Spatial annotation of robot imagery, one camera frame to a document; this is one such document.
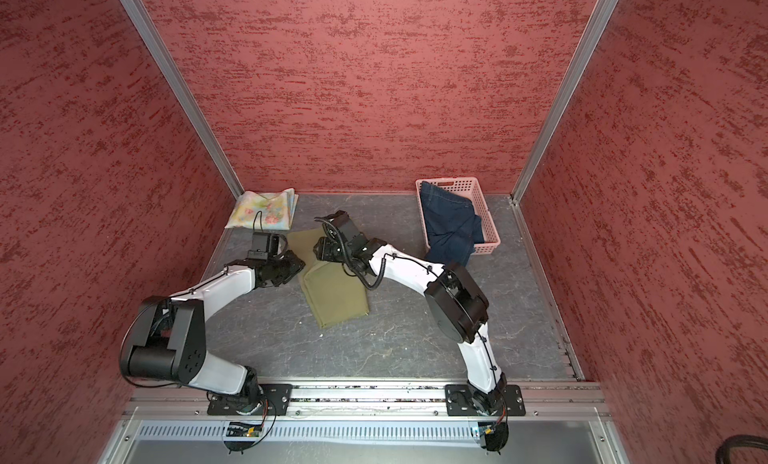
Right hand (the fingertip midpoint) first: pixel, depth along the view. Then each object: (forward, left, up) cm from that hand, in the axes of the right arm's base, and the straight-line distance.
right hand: (319, 254), depth 87 cm
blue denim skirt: (+17, -44, -11) cm, 49 cm away
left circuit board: (-41, +18, -16) cm, 47 cm away
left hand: (0, +7, -8) cm, 11 cm away
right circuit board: (-43, -46, -16) cm, 65 cm away
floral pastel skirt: (+29, +23, -11) cm, 38 cm away
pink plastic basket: (+38, -55, -11) cm, 68 cm away
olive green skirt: (-8, -3, -13) cm, 15 cm away
